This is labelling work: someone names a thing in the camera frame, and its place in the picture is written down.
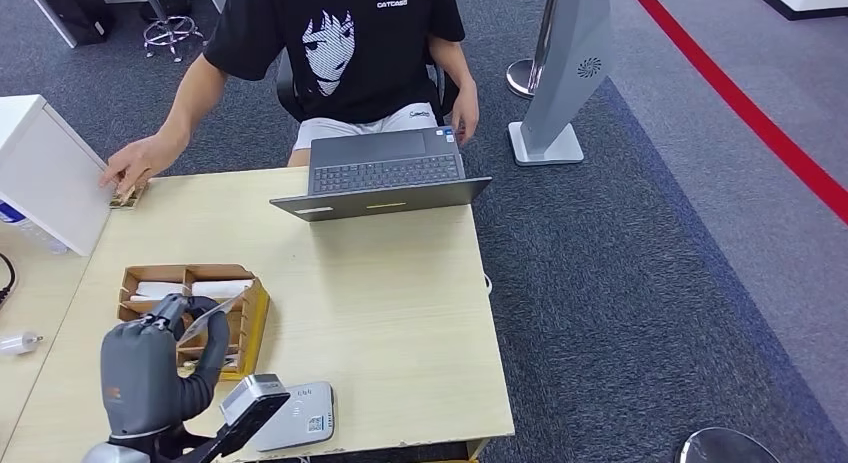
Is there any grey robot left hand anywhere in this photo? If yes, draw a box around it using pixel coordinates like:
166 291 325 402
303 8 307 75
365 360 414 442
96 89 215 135
99 294 232 441

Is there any person's left hand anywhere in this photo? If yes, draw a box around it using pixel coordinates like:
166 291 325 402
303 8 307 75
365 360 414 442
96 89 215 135
450 82 481 147

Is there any person's right hand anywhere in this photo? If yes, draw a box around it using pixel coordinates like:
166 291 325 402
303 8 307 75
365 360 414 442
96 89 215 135
99 133 175 203

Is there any white card stack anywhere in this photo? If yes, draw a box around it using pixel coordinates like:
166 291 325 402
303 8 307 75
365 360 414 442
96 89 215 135
129 281 187 304
190 279 255 300

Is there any person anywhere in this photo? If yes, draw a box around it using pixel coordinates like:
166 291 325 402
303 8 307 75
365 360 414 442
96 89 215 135
99 0 481 213

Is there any wooden card organizer box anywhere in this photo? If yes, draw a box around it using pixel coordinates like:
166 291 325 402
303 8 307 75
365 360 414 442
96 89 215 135
116 263 272 382

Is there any grey card reader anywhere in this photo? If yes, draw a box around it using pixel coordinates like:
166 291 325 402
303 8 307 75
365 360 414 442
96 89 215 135
248 381 337 453

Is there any white cabinet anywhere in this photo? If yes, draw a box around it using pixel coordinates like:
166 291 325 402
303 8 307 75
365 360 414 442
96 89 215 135
0 94 114 257

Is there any grey laptop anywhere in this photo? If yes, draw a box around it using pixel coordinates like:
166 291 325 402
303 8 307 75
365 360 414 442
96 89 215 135
268 125 494 223

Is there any grey kiosk stand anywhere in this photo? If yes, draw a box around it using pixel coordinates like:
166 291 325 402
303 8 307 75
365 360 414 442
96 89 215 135
508 0 614 167

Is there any water bottle blue label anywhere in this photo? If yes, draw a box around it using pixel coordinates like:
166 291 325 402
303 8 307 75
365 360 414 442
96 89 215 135
0 201 70 256

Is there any chrome stool base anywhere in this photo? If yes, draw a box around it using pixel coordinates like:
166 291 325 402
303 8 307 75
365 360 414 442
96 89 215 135
132 0 208 64

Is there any black bag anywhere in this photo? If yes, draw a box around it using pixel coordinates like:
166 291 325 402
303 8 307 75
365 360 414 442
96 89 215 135
42 0 115 48

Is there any white desk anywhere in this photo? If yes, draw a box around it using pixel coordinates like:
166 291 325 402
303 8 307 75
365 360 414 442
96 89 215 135
19 0 236 49

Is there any red floor tape strip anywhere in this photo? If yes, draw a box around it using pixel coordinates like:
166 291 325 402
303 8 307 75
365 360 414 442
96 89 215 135
622 0 848 226

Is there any round chrome base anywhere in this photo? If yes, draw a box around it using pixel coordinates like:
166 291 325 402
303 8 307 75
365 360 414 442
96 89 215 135
675 426 783 463

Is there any chrome stanchion post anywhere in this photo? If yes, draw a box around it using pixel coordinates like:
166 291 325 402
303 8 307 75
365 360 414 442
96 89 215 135
506 0 561 100

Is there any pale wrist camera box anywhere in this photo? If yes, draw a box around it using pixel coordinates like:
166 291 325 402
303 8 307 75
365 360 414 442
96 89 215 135
218 373 291 448

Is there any black cable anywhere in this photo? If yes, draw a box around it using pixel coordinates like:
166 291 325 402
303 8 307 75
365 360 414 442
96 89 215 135
0 252 17 309

